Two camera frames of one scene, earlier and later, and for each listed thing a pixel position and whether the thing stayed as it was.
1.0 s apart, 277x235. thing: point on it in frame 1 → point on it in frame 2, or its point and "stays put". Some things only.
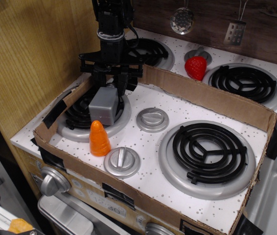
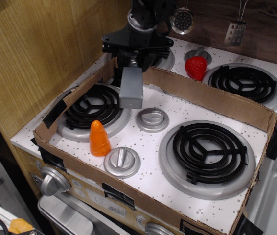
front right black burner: [206, 160] stays put
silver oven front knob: [53, 182] stays put
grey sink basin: [272, 206] stays put
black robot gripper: [111, 58] → [131, 39]
